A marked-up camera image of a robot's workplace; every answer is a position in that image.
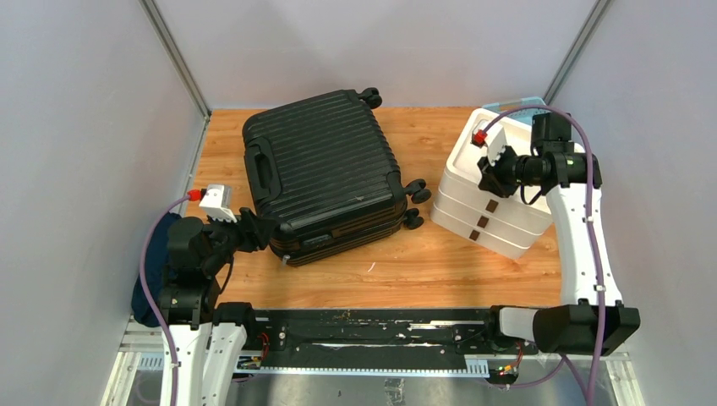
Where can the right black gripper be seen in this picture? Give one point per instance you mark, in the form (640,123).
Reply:
(492,179)

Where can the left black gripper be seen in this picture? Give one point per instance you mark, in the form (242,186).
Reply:
(254,231)

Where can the white three-drawer storage unit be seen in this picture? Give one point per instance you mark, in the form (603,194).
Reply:
(510,226)

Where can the black ribbed hard-shell suitcase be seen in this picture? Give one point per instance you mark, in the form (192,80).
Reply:
(324,169)

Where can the light blue plastic basket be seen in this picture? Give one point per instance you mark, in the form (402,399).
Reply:
(523,116)

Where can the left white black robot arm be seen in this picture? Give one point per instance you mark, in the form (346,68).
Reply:
(202,339)

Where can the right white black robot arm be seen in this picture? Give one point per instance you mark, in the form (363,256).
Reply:
(592,318)

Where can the dark blue cloth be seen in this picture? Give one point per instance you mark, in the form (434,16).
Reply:
(156,257)

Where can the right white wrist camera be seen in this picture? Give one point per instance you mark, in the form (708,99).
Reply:
(493,139)

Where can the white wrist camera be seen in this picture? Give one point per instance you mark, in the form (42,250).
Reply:
(493,139)
(216,203)

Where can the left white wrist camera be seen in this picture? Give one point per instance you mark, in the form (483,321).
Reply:
(216,203)

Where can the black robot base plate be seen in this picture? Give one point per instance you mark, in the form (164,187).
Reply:
(413,342)

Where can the right aluminium frame post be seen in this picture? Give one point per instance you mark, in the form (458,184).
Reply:
(579,44)

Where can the aluminium frame post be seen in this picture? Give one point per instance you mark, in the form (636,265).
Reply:
(579,44)
(173,52)

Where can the left aluminium frame post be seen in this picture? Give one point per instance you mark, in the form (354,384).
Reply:
(173,52)

